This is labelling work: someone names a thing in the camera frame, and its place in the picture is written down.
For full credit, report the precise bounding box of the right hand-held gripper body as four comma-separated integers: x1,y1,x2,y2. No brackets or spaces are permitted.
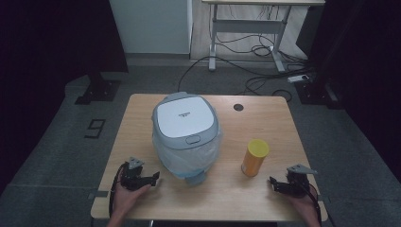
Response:
283,164,319,199

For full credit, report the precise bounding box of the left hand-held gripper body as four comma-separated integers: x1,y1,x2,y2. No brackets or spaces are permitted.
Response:
118,156,147,192

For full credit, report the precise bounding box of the yellow can with lid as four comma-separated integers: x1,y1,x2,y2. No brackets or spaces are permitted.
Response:
240,138,270,178

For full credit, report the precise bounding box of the grey white pedal trash can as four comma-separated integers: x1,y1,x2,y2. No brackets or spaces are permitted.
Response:
151,91,221,187

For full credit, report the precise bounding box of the person's left hand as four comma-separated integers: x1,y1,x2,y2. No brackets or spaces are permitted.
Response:
112,181,152,219

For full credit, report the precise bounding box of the person's right hand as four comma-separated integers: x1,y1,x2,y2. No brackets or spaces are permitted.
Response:
283,184,322,221

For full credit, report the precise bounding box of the clear plastic bin liner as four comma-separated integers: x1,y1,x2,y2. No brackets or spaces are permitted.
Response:
152,124,223,182

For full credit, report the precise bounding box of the black stand base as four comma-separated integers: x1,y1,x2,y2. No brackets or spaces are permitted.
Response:
294,79,344,111
74,71,122,106

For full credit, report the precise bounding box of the white power strip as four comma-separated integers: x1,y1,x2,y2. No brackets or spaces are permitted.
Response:
287,73,312,84

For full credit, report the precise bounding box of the dark curtain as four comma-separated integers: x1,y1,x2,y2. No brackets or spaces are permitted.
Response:
0,0,130,197
296,0,401,178

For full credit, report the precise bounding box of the white cabinet panel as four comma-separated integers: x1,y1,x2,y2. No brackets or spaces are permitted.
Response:
108,0,194,55

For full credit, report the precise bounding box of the right hand-held gripper black cable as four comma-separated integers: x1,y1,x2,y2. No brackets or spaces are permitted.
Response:
299,181,323,227

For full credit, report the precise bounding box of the black coiled floor cable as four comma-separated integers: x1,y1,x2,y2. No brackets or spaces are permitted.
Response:
244,75,294,103

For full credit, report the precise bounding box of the long black floor cable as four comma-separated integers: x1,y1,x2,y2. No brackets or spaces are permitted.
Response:
177,55,313,93

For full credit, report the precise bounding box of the black cable bundle under desk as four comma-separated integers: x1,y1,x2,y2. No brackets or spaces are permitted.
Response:
214,31,309,64

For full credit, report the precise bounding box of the white metal frame desk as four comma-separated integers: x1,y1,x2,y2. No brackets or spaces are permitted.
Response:
201,0,326,74

